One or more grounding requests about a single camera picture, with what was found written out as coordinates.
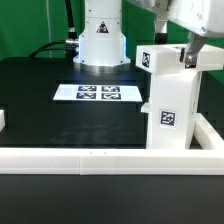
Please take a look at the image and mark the small white block left edge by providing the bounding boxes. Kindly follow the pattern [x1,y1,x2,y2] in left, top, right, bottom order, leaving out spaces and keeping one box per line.
[0,110,5,132]

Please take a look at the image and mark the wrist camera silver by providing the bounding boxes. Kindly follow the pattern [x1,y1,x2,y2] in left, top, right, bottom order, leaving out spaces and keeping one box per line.
[154,15,168,44]

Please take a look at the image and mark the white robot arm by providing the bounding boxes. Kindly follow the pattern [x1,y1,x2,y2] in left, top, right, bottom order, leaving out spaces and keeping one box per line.
[74,0,224,69]

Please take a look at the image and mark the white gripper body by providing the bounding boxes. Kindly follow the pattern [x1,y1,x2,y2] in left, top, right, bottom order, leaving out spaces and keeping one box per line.
[128,0,224,38]

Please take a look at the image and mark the white cabinet top block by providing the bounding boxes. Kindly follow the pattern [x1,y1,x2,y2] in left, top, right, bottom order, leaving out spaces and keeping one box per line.
[135,43,224,76]

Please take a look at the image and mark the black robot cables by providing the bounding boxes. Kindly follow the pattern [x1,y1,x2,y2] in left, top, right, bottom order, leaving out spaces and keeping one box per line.
[29,0,81,58]

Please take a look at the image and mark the white L-shaped boundary fence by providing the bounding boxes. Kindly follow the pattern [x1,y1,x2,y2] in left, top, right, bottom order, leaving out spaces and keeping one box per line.
[0,115,224,175]

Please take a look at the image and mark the white marker base plate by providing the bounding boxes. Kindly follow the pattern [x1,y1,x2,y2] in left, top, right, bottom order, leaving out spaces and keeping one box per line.
[53,84,142,102]

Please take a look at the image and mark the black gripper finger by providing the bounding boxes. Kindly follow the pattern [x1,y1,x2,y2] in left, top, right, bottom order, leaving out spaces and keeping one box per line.
[180,32,207,66]

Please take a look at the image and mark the white cabinet body box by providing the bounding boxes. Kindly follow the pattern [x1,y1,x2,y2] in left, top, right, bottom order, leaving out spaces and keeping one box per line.
[141,72,202,150]

